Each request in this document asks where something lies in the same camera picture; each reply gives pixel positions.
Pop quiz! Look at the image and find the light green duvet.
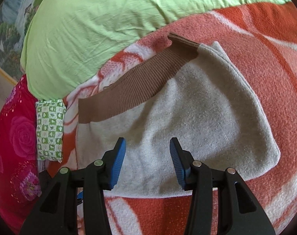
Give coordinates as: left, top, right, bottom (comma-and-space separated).
20, 0, 290, 100

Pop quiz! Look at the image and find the grey brown-trimmed sweater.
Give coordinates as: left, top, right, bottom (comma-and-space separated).
76, 34, 281, 198

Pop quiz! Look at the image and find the landscape wall picture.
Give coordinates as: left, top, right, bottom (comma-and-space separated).
0, 0, 43, 81

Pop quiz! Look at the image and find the green white checkered pillow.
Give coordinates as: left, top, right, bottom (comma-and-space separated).
36, 99, 66, 163

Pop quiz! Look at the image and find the magenta rose pillow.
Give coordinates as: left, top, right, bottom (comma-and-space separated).
0, 76, 41, 234

